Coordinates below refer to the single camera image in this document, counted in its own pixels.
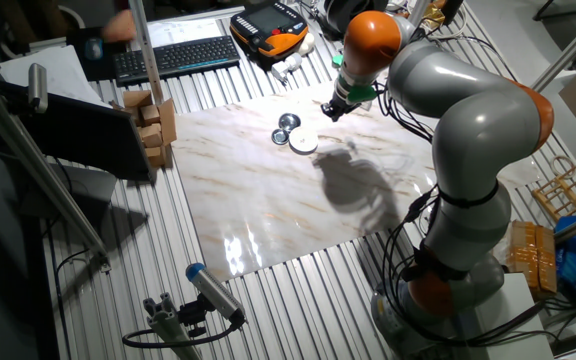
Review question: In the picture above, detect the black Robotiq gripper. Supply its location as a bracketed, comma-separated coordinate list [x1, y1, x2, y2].
[320, 91, 364, 123]

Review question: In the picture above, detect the white floral ceramic plate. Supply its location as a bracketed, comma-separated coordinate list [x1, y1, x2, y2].
[287, 126, 321, 156]

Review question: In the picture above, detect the person's hand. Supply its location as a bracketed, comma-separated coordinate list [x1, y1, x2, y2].
[101, 8, 138, 44]

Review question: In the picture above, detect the large steel bowl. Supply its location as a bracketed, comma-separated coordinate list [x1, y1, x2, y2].
[277, 112, 303, 134]

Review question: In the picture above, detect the black filament spool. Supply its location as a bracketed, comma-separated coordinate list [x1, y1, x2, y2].
[322, 0, 357, 37]

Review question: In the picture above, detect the orange black teach pendant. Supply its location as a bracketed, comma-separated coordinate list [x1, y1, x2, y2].
[229, 0, 311, 65]

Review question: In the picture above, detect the marble pattern table mat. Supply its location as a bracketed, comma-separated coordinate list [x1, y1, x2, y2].
[170, 74, 543, 284]

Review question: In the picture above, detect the gold box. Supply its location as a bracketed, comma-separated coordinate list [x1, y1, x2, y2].
[420, 3, 448, 30]

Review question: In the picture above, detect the black computer keyboard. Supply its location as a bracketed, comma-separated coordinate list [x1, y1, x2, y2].
[112, 34, 242, 88]

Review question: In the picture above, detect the flat cardboard piece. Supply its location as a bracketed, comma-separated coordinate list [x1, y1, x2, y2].
[156, 97, 179, 147]

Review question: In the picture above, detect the printed paper sheet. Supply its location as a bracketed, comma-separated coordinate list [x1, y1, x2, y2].
[145, 18, 225, 50]

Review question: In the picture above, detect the small cardboard box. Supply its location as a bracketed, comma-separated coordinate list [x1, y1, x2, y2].
[121, 89, 154, 109]
[139, 123, 164, 149]
[139, 103, 163, 127]
[144, 145, 168, 169]

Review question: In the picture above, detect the brown wrapped package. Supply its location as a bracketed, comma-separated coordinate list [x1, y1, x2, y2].
[505, 220, 560, 301]

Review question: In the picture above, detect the wooden rack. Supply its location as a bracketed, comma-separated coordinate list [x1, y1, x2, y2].
[531, 155, 576, 223]

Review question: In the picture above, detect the computer mouse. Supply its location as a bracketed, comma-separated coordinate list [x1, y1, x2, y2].
[84, 37, 106, 62]

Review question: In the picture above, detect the black monitor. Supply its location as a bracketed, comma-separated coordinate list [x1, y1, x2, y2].
[0, 79, 155, 183]

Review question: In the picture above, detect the black mouse pad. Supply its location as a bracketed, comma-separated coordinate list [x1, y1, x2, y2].
[66, 23, 129, 83]

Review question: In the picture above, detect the grey monitor base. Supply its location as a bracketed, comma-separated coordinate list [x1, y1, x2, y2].
[17, 162, 119, 224]

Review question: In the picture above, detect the white paper stack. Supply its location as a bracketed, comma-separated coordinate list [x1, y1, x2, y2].
[0, 44, 113, 109]

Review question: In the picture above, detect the green wrist mount ring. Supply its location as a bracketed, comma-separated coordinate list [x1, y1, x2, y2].
[345, 83, 379, 104]

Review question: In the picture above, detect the silver camera with blue cap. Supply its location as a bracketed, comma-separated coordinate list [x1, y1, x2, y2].
[184, 261, 247, 325]

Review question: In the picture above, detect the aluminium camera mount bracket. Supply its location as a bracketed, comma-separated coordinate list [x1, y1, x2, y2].
[142, 292, 209, 360]

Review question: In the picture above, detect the white pedestal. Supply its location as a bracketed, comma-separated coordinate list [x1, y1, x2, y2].
[455, 272, 558, 360]

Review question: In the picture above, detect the black camera cable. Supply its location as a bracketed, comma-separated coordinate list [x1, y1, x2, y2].
[121, 309, 247, 350]

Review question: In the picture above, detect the silver depth camera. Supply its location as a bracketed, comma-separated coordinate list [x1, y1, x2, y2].
[27, 62, 50, 115]

